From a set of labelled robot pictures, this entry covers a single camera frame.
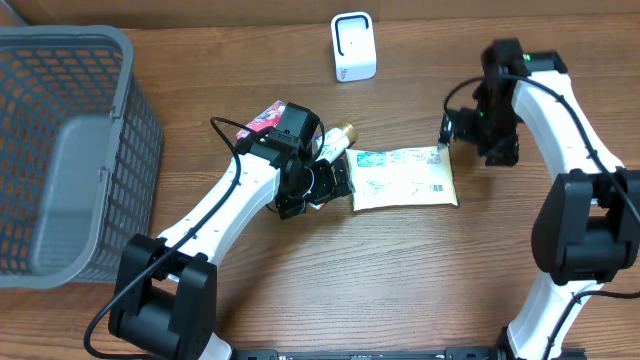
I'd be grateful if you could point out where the white green tube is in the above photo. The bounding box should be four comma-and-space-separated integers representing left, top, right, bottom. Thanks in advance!
315, 122, 358, 163

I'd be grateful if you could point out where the yellow snack bag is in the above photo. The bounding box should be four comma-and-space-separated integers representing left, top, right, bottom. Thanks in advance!
346, 145, 458, 211

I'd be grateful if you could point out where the purple red tissue pack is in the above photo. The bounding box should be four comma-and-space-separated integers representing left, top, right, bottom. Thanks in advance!
236, 100, 286, 140

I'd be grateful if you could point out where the small orange white box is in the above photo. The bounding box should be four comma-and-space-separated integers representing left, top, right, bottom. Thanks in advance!
309, 201, 327, 211

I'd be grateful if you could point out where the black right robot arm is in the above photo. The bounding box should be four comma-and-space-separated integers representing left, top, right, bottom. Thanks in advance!
438, 38, 639, 360

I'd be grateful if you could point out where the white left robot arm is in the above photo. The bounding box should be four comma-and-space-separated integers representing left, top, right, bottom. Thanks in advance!
98, 103, 357, 359

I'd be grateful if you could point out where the white barcode scanner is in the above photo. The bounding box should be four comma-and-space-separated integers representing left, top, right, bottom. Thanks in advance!
330, 11, 377, 83

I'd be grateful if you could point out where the dark grey plastic basket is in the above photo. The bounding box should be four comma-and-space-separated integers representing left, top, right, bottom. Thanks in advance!
1, 25, 163, 289

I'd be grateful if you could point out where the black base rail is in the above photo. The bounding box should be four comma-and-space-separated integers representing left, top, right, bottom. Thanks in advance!
231, 346, 507, 360

